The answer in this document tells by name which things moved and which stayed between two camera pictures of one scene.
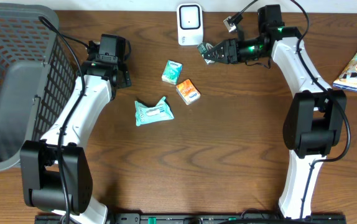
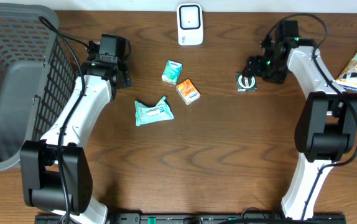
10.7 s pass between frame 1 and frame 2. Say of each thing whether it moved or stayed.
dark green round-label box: moved
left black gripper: stayed
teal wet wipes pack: stayed
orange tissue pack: stayed
